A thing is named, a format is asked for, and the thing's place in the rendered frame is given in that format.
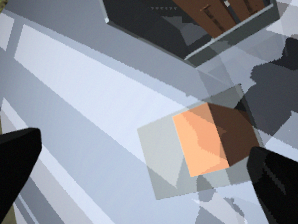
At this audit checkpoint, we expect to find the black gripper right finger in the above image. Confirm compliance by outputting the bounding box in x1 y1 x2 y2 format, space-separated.
247 147 298 224

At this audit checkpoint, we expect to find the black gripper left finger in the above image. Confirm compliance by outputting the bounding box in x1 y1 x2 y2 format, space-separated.
0 128 43 224

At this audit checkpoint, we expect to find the brown box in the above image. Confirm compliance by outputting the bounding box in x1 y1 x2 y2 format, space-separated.
173 0 235 39
172 101 259 177
227 0 265 23

